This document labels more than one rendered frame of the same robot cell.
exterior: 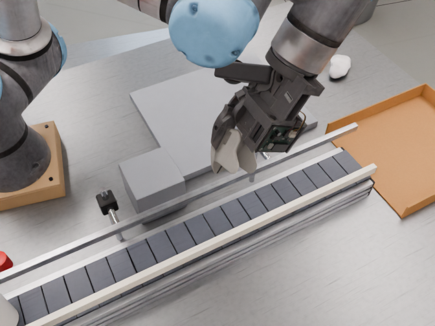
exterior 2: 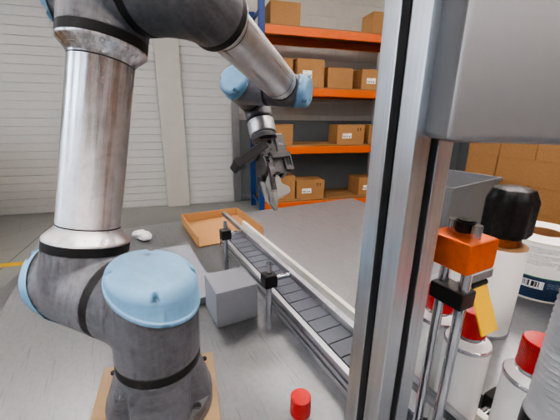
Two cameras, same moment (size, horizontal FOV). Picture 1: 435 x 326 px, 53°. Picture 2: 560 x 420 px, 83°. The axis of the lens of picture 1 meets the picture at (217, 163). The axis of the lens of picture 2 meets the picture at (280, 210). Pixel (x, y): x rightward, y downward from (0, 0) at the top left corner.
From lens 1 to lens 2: 0.95 m
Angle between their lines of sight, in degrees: 77
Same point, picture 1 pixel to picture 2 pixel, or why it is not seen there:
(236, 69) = (249, 153)
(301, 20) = (267, 112)
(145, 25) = not seen: outside the picture
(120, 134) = not seen: hidden behind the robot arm
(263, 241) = not seen: hidden behind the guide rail
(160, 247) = (288, 288)
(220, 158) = (278, 193)
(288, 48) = (271, 123)
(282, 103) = (281, 147)
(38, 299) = (342, 343)
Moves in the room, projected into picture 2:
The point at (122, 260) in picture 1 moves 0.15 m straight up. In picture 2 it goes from (301, 304) to (303, 243)
